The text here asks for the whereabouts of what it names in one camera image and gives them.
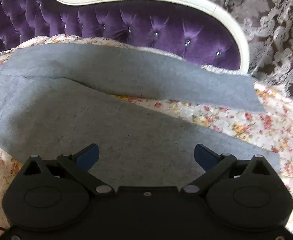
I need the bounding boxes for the grey fabric pants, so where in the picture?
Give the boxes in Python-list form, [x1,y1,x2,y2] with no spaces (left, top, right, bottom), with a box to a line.
[0,43,280,187]

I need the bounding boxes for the floral patterned bedsheet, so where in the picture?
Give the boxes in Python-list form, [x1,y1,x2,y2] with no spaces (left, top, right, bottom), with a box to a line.
[0,34,293,232]

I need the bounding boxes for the purple tufted white-framed headboard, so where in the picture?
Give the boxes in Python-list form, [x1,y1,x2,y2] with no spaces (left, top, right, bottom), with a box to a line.
[0,0,249,73]

